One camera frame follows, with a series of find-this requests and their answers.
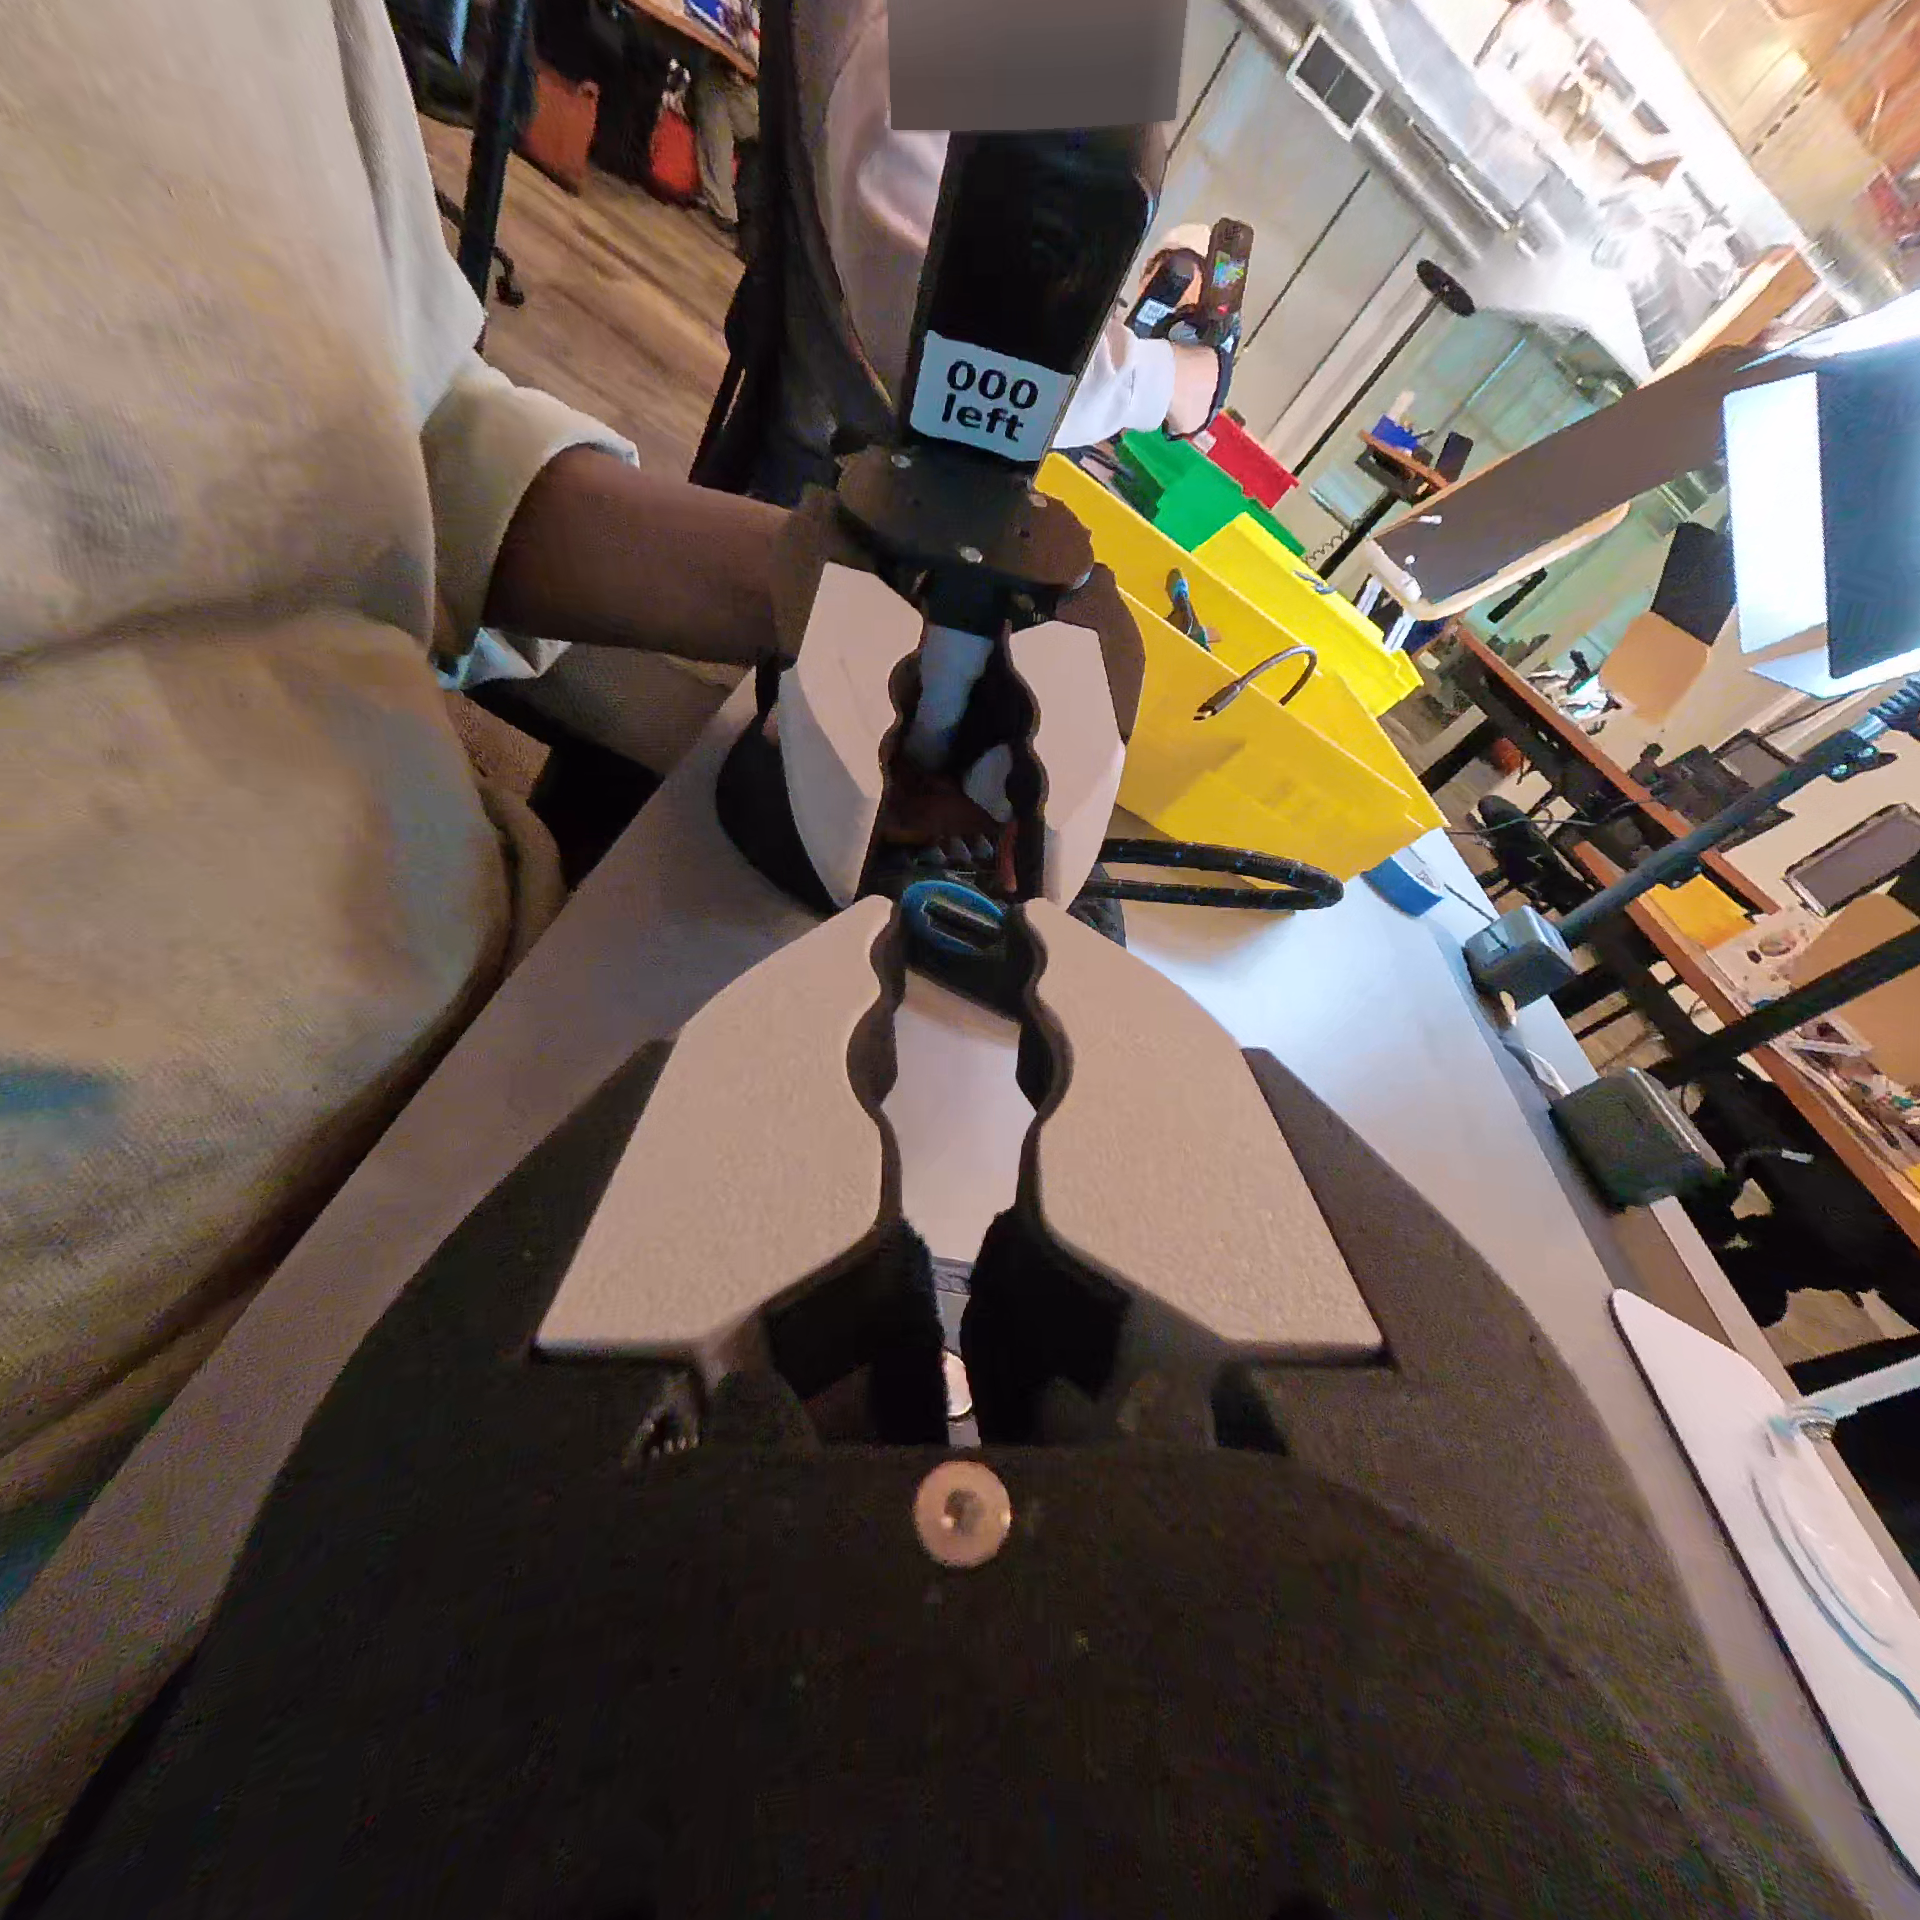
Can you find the white air vent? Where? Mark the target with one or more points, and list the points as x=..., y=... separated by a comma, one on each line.
x=1336, y=77

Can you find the black led panel stand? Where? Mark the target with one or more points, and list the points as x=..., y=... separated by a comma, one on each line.
x=1711, y=820

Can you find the small black box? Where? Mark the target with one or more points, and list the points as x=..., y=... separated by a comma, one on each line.
x=1517, y=962
x=1636, y=1141

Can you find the red plastic bin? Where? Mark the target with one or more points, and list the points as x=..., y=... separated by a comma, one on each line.
x=1260, y=459

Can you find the green plastic bin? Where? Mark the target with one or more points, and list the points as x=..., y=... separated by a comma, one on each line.
x=1186, y=495

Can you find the yellow plastic bin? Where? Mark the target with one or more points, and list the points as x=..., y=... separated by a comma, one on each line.
x=1704, y=913
x=1245, y=780
x=1350, y=646

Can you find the black board with wooden rim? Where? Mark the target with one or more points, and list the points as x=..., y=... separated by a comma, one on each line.
x=1576, y=465

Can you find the black light stand pole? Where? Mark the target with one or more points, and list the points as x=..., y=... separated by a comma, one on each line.
x=1800, y=1010

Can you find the black disc floor stand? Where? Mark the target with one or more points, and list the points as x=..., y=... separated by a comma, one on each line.
x=1446, y=285

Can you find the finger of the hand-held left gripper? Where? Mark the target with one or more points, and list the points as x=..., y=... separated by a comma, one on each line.
x=834, y=721
x=1084, y=750

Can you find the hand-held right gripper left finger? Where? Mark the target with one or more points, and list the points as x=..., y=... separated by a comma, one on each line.
x=722, y=1185

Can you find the silver ventilation duct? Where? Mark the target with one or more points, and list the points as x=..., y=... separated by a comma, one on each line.
x=1440, y=137

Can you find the blue tape roll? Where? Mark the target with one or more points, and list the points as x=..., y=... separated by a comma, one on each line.
x=1403, y=885

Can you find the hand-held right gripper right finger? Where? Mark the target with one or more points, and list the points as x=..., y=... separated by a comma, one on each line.
x=1200, y=1201

